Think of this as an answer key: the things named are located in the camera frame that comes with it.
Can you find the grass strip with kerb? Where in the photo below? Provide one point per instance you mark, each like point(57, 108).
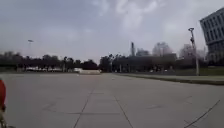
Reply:
point(186, 78)

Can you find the grey glass-fronted building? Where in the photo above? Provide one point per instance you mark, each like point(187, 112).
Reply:
point(215, 30)

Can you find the distant tall tower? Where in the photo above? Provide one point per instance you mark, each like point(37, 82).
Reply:
point(132, 49)

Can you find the tall floodlight mast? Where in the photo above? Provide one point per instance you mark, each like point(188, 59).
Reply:
point(30, 46)

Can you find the red orange rounded object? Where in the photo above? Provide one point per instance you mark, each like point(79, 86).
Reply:
point(2, 93)

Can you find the grey concrete paved plaza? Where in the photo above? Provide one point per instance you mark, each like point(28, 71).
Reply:
point(103, 100)

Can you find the grey street lamp pole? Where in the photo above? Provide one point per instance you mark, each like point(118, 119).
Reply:
point(194, 56)

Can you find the row of dark trees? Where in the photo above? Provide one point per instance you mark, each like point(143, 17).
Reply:
point(133, 63)

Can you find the row of parked vehicles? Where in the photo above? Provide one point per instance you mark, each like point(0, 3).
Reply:
point(43, 69)

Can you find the low white stone block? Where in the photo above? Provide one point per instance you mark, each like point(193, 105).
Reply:
point(90, 71)

